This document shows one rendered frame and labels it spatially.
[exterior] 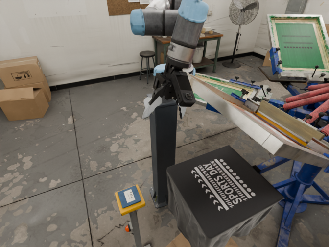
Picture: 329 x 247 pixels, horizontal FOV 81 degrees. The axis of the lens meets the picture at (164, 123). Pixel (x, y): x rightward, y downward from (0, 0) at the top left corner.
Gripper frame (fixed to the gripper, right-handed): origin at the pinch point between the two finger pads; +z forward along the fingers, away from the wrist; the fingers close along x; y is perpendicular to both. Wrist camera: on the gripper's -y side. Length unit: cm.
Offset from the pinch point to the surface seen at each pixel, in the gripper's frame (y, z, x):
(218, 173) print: 5, 40, -52
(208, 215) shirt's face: -13, 46, -33
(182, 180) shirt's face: 10, 47, -31
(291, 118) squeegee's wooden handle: -2, -2, -75
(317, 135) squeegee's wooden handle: -16, -1, -75
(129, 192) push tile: 13, 54, -2
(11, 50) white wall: 380, 95, 95
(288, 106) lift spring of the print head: 28, 5, -129
